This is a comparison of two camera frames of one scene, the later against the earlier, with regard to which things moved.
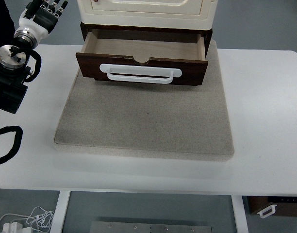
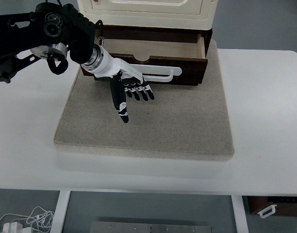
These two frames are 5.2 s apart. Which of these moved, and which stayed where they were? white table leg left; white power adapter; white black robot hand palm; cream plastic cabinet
Moved: white black robot hand palm
Stayed: white power adapter; cream plastic cabinet; white table leg left
